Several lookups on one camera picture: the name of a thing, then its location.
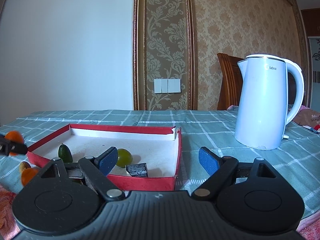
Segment orange mandarin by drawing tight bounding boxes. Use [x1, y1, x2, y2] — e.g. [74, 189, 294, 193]
[4, 131, 24, 155]
[21, 168, 38, 186]

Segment yellow-green lime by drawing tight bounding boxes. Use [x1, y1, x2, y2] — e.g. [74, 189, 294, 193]
[116, 148, 133, 168]

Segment small green cucumber piece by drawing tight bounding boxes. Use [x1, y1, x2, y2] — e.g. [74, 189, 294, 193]
[58, 143, 73, 163]

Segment dark sushi roll piece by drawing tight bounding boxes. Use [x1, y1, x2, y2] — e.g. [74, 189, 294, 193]
[125, 163, 148, 178]

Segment tan round fruit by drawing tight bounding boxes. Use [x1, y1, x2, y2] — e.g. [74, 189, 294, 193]
[19, 161, 31, 174]

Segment green plaid bedsheet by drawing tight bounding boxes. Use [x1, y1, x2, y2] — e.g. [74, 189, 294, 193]
[1, 110, 319, 227]

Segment white electric kettle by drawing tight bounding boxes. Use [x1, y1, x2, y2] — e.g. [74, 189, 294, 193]
[234, 54, 304, 150]

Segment red shallow cardboard box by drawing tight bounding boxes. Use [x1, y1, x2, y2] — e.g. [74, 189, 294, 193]
[27, 124, 182, 191]

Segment pink towel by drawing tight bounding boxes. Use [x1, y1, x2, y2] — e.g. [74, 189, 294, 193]
[0, 186, 20, 240]

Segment snack packets on bed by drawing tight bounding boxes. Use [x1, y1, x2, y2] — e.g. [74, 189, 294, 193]
[293, 106, 320, 133]

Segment white wall switch panel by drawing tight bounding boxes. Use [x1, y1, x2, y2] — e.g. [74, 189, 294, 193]
[153, 79, 181, 94]

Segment gold wallpaper frame trim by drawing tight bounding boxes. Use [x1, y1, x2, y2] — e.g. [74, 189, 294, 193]
[133, 0, 197, 111]

